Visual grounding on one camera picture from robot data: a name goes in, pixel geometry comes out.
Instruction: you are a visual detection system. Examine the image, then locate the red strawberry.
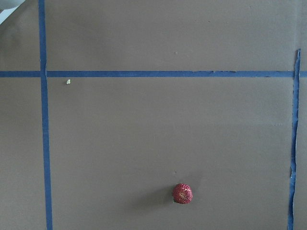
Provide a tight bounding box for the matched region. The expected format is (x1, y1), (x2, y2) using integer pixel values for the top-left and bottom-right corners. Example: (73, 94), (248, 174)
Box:
(172, 183), (193, 204)

